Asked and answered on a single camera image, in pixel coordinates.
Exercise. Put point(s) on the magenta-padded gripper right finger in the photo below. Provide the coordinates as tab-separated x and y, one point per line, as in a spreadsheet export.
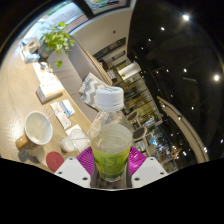
148	170

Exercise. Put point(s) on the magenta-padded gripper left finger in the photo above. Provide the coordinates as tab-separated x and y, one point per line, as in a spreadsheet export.
71	171

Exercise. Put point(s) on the green-labelled clear drink bottle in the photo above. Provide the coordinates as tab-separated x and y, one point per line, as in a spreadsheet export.
111	146

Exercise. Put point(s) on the flat round red coaster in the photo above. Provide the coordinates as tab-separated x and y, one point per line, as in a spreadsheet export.
54	160

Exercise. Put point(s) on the clear plastic cup with straw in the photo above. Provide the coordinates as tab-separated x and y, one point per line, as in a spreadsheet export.
71	143

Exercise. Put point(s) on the group of dining chairs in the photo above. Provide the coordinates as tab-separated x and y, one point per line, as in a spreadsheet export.
150	140

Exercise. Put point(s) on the white paper napkin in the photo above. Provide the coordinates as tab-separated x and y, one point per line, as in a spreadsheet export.
74	129

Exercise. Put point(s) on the brown mug with white inside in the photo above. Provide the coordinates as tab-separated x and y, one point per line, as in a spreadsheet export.
38	128

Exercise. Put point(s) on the small white blue box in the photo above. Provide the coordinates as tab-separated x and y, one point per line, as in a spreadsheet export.
68	107

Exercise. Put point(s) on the grey white chevron cushion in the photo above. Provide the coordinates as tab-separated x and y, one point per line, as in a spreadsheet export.
90	90

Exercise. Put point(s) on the grey curved sofa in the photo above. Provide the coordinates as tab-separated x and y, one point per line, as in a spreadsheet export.
71	70

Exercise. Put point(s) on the group of ceiling lights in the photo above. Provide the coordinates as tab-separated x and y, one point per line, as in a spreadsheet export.
216	77

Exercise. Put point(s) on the blue tissue pack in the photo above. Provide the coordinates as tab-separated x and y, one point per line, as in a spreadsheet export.
32	57

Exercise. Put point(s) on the green potted plant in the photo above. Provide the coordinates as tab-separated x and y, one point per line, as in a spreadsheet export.
56	40

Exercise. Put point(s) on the window with festive decals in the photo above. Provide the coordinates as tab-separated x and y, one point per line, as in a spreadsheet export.
66	13

